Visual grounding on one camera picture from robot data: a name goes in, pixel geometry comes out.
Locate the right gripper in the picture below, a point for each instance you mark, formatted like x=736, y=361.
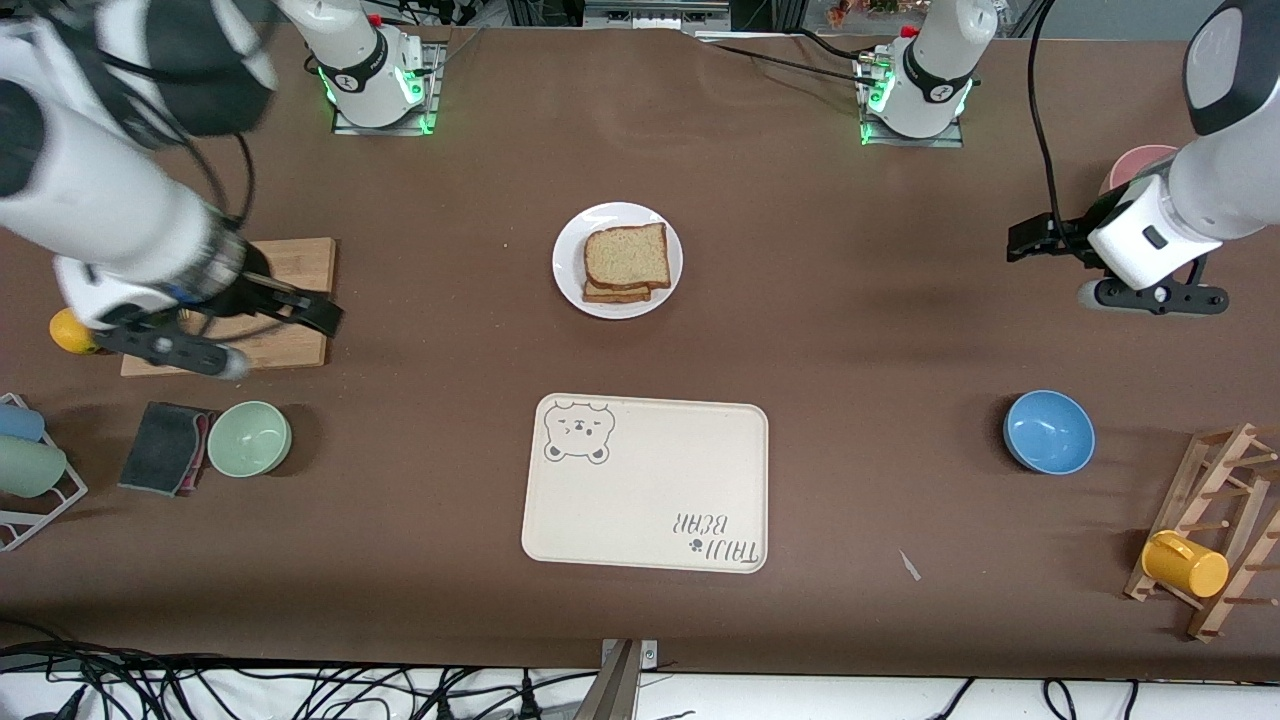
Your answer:
x=262, y=298

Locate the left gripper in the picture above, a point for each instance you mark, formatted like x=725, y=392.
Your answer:
x=1072, y=237

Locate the white round plate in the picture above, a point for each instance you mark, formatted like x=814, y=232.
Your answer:
x=570, y=260

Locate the brown bread slice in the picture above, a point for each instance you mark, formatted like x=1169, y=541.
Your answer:
x=628, y=255
x=610, y=296

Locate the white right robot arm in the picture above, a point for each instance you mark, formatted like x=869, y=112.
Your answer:
x=80, y=190

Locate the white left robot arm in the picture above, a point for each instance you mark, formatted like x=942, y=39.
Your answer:
x=935, y=80

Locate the wooden cutting board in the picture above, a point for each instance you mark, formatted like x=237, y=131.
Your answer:
x=300, y=255

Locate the pink bowl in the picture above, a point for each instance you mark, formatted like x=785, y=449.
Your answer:
x=1135, y=165

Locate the pale green bowl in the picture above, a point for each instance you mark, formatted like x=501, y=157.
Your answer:
x=250, y=438

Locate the blue bowl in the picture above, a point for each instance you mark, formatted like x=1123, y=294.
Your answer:
x=1050, y=432

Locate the dark grey pink-edged cloth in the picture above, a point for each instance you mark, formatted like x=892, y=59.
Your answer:
x=160, y=448

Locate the yellow lemon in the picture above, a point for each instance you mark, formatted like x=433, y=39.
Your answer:
x=72, y=332

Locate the wooden peg rack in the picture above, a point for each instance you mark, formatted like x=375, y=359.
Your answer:
x=1230, y=470

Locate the light blue cup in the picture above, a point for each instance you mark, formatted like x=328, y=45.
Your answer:
x=20, y=422

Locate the pale green cup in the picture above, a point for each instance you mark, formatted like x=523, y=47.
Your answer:
x=30, y=467

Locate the yellow cup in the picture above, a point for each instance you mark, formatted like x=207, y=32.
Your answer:
x=1190, y=568

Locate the white tape scrap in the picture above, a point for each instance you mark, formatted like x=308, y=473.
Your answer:
x=910, y=566

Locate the cream bear print tray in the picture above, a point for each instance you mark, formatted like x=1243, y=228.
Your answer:
x=650, y=490

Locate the grey metal bar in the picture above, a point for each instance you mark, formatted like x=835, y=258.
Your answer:
x=610, y=690

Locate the metal clamp bracket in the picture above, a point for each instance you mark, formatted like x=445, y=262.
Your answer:
x=648, y=652

